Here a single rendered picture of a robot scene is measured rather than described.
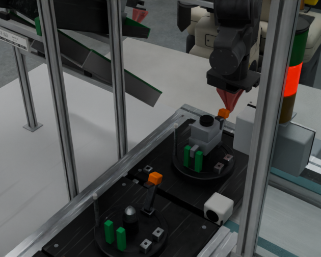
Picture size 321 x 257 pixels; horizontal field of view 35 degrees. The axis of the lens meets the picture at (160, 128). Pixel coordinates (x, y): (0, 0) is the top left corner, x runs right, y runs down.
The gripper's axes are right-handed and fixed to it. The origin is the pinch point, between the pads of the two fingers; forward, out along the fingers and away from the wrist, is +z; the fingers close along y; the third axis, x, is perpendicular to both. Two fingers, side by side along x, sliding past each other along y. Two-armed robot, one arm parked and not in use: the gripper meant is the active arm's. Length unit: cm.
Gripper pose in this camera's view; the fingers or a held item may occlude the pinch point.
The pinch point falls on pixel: (230, 108)
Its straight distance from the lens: 115.4
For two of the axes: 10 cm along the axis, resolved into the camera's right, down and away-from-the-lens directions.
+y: 8.1, 3.6, -4.7
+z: 0.0, 7.9, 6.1
